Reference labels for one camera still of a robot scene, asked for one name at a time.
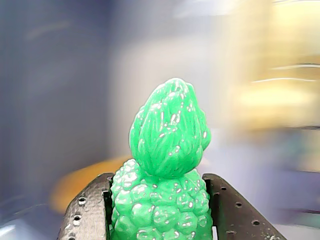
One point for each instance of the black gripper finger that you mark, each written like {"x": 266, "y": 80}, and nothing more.
{"x": 232, "y": 220}
{"x": 85, "y": 215}

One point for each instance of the green toy pineapple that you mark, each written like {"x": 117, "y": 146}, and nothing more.
{"x": 162, "y": 200}

